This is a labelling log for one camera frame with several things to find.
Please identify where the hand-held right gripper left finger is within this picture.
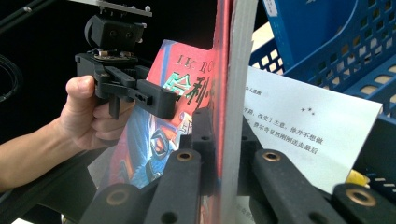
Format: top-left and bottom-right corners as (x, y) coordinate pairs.
(191, 106), (217, 195)

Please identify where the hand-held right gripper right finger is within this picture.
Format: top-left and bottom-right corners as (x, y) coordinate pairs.
(237, 119), (263, 197)

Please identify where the red book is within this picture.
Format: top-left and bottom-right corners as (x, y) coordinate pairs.
(87, 0), (383, 224)

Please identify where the blue book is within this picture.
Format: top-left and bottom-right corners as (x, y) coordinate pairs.
(262, 0), (372, 71)

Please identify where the blue plastic file rack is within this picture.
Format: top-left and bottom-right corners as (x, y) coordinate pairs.
(248, 0), (396, 194)

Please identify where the black metal stand pole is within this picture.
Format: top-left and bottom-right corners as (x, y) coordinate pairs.
(0, 0), (59, 35)

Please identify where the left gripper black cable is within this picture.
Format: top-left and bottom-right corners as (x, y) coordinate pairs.
(0, 54), (23, 104)

